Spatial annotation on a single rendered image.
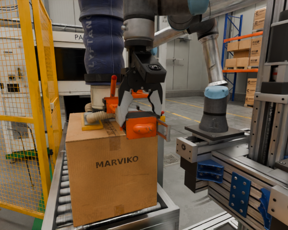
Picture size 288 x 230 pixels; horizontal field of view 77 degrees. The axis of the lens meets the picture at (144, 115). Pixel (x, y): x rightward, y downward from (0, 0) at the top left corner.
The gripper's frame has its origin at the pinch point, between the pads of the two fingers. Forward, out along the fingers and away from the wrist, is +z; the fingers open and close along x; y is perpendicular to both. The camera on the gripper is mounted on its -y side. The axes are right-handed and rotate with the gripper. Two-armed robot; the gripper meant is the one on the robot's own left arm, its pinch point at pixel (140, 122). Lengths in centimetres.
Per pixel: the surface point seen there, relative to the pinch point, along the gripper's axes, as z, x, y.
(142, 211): 67, -17, 44
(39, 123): 24, 44, 107
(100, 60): -19, 4, 51
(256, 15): -254, -658, 537
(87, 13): -40, 9, 52
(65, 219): 67, 26, 53
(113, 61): -19, -2, 50
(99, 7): -42, 3, 50
